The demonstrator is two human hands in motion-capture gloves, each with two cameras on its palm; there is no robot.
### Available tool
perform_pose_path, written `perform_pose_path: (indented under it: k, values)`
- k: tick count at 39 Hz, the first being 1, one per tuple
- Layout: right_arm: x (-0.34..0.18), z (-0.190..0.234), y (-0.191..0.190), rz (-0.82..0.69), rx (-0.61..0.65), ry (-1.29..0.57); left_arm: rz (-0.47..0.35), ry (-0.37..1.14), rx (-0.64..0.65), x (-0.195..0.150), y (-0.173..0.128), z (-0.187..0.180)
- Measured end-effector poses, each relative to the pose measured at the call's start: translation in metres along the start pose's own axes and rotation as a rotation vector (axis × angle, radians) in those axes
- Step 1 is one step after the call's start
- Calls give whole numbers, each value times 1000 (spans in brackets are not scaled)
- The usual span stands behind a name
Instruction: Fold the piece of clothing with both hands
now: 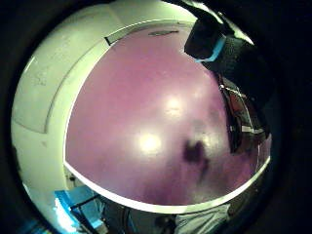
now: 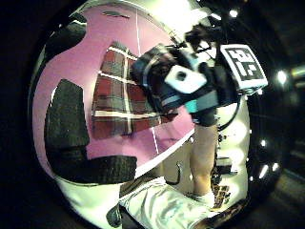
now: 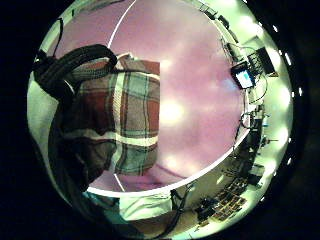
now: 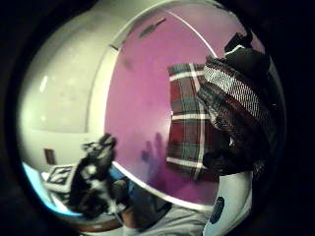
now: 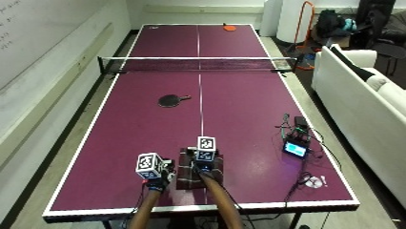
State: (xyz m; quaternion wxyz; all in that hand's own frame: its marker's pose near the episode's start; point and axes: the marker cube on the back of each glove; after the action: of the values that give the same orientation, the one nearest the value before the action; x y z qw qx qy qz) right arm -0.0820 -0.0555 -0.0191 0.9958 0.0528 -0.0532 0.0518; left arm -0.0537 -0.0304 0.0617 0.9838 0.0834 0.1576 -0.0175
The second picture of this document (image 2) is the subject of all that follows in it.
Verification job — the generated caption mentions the black glove cable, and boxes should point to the black glove cable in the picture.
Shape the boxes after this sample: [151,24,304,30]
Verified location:
[217,94,242,132]

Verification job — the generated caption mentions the red plaid cloth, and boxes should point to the red plaid cloth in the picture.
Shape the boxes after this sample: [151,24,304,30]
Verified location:
[91,41,179,141]

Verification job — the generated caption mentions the the person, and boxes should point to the the person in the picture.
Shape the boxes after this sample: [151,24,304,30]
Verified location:
[106,94,255,229]

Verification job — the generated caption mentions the white palm camera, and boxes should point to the white palm camera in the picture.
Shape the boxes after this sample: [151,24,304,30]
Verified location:
[164,64,208,95]

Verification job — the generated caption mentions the white marker cube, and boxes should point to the white marker cube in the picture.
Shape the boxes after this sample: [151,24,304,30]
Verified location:
[218,43,269,96]

